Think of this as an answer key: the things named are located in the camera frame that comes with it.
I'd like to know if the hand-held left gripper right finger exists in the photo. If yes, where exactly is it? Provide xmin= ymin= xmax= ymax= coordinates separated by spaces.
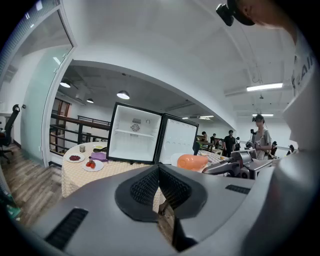
xmin=158 ymin=163 xmax=260 ymax=256

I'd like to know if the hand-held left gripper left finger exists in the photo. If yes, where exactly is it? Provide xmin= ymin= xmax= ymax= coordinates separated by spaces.
xmin=32 ymin=164 xmax=176 ymax=256

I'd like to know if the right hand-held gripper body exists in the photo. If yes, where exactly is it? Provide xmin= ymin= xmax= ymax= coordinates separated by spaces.
xmin=226 ymin=149 xmax=275 ymax=180

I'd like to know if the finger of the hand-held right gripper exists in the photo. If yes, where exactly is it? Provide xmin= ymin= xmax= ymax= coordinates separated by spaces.
xmin=201 ymin=159 xmax=242 ymax=175

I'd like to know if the orange carrot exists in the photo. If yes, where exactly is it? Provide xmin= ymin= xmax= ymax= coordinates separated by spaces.
xmin=176 ymin=153 xmax=209 ymax=172

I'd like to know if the black mini fridge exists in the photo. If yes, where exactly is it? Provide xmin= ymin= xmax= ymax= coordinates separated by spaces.
xmin=106 ymin=101 xmax=200 ymax=166

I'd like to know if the table pink checked cloth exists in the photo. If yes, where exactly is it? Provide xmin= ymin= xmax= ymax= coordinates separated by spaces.
xmin=197 ymin=149 xmax=227 ymax=165

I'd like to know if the round table yellow checked cloth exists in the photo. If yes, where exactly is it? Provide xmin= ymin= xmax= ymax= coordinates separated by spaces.
xmin=61 ymin=141 xmax=176 ymax=216

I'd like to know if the purple cloth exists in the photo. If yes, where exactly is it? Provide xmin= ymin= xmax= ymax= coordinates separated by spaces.
xmin=89 ymin=151 xmax=110 ymax=163

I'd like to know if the person's white t-shirt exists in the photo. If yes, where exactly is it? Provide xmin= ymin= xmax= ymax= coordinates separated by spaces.
xmin=241 ymin=24 xmax=320 ymax=256

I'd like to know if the black railing wooden handrail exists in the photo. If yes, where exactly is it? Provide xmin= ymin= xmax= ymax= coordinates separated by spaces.
xmin=49 ymin=113 xmax=112 ymax=157

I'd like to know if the green flat mop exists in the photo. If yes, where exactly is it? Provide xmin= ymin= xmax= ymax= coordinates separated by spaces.
xmin=4 ymin=199 xmax=22 ymax=222

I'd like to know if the frosted glass partition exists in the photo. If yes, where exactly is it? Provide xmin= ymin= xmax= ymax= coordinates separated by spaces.
xmin=21 ymin=46 xmax=76 ymax=167

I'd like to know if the black office chair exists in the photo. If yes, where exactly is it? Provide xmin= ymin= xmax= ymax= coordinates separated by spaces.
xmin=0 ymin=104 xmax=21 ymax=165

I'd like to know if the person's head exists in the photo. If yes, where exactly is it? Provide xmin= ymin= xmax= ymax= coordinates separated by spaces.
xmin=227 ymin=0 xmax=298 ymax=36

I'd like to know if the black head-mounted camera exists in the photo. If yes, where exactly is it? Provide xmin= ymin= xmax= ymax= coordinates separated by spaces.
xmin=216 ymin=3 xmax=235 ymax=27

